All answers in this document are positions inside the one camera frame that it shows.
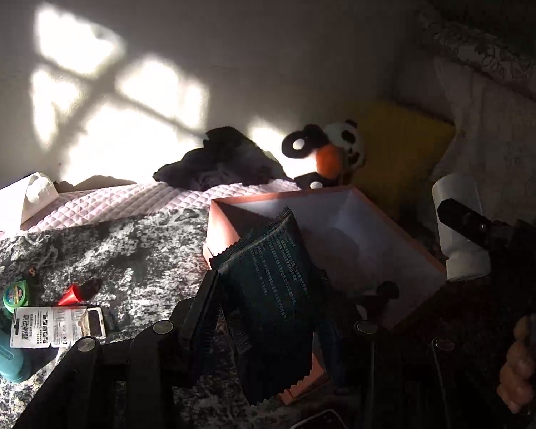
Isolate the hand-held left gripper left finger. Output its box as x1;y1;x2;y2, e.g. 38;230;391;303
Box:
13;269;222;429

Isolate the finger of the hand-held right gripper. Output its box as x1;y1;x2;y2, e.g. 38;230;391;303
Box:
437;199;496;248

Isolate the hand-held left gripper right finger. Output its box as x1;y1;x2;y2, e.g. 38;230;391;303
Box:
315;272;456;429

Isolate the dark foil packet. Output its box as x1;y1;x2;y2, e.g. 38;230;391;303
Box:
211;206;329;406

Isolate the pink cardboard box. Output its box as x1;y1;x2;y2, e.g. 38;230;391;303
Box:
202;186;447;407

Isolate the person's right hand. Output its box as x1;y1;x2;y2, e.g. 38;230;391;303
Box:
496;315;536;414

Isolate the yellow pillow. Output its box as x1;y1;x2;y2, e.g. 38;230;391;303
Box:
344;98;456;215

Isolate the white pillow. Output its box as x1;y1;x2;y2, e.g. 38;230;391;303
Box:
395;56;536;233

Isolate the red cone cap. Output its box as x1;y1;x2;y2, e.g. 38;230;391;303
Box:
56;283;88;307

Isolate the panda plush toy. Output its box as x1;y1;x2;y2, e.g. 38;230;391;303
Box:
281;118;368;189

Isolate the white battery card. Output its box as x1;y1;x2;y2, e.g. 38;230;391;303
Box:
10;306;104;349

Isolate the dark cloth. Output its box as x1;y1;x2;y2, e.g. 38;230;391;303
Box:
153;126;289;191

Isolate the floral patterned duvet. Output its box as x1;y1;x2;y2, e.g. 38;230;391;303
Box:
415;9;536;108

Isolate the teal glasses case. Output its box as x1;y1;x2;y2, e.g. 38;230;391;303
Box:
0;317;56;384

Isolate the white folded paper bag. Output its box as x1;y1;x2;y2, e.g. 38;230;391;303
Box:
0;172;60;237

